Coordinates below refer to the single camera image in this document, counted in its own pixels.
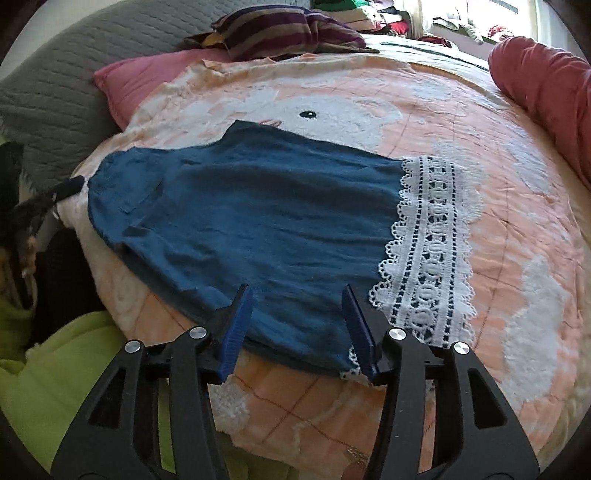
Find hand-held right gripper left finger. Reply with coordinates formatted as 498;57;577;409
51;285;254;480

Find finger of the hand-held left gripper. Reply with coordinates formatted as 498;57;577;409
14;175;86;220

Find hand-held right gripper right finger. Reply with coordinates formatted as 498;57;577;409
342;285;541;480

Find blue denim jeans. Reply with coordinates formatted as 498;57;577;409
87;120;478;384

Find pink quilt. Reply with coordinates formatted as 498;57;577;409
93;47;232;131

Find grey quilted headboard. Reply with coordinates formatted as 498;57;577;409
0;0;296;183

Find peach and white fleece blanket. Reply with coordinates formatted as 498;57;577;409
55;53;587;480

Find yellow and black cloth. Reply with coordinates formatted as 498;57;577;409
185;31;232;51

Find purple striped pillow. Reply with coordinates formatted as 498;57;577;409
185;4;368;62

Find grey bed sheet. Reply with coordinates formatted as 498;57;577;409
362;33;491;72

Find red rolled quilt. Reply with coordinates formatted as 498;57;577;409
488;36;591;188

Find pile of colourful clothes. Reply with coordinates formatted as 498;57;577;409
309;0;419;38

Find grey stuffed toy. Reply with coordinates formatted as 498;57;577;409
455;16;485;45

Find window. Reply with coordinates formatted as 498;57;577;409
431;0;543;37

